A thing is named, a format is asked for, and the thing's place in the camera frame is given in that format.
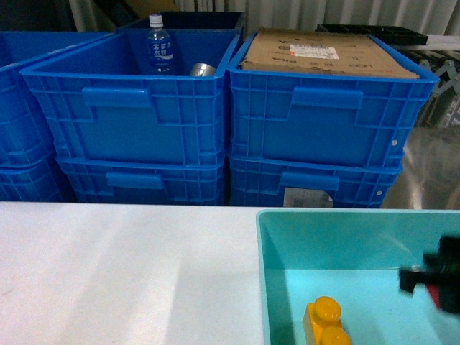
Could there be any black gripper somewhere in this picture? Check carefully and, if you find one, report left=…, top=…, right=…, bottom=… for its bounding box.
left=398, top=235, right=459, bottom=315

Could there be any yellow toy block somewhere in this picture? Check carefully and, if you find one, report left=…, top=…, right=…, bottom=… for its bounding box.
left=302, top=296, right=351, bottom=345

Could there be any brown cardboard box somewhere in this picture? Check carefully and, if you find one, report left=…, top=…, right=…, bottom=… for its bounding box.
left=240, top=28, right=419, bottom=79

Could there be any teal plastic bin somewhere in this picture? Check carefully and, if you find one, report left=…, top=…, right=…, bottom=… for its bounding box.
left=257, top=209, right=459, bottom=344

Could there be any expandable roller conveyor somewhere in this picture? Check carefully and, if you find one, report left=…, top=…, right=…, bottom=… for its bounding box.
left=405, top=50, right=459, bottom=128

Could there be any lower right blue crate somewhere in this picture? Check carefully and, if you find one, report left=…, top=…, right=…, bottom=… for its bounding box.
left=228, top=155, right=403, bottom=208

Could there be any upper right blue crate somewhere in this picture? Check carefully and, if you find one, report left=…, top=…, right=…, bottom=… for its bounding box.
left=228, top=36, right=439, bottom=169

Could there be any silver metal can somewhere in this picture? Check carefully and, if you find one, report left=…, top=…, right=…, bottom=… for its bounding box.
left=190, top=63, right=216, bottom=77

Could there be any rear dark blue crate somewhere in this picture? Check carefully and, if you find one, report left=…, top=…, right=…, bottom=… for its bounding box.
left=117, top=10, right=246, bottom=36

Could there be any clear plastic water bottle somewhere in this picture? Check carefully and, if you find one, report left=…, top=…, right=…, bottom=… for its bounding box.
left=147, top=14, right=175, bottom=75

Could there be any white table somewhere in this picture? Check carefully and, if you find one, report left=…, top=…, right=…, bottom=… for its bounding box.
left=0, top=201, right=266, bottom=345

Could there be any far left lower blue crate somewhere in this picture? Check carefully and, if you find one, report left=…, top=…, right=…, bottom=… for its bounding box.
left=1, top=154, right=77, bottom=202

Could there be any far left upper blue crate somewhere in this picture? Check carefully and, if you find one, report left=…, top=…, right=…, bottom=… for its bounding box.
left=1, top=31, right=107, bottom=168

